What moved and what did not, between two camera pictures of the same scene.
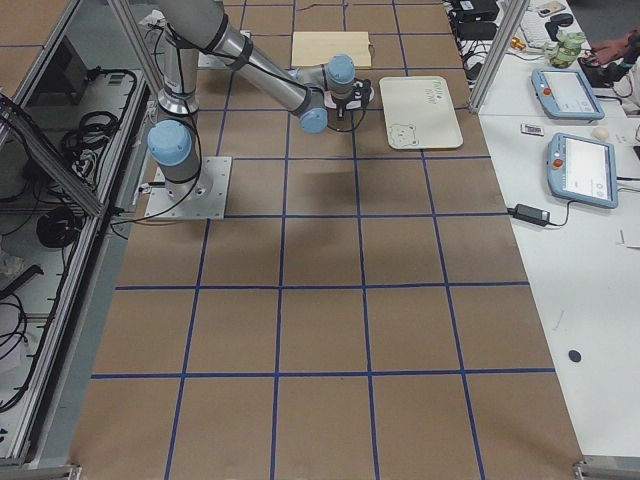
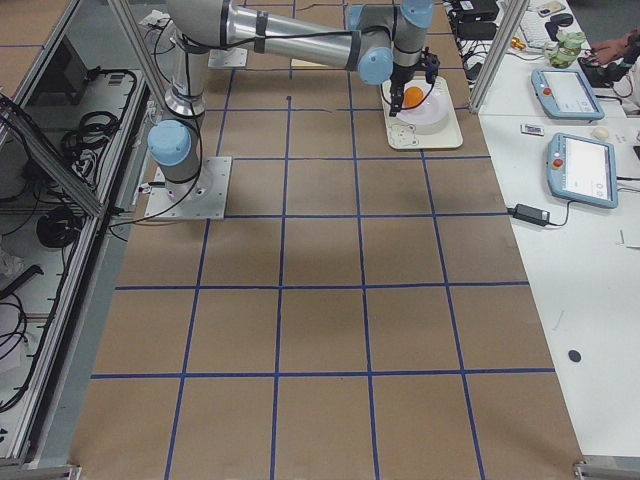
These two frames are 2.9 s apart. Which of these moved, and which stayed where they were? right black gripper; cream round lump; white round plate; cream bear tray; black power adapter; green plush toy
Moved: right black gripper; white round plate
Stayed: black power adapter; green plush toy; cream round lump; cream bear tray
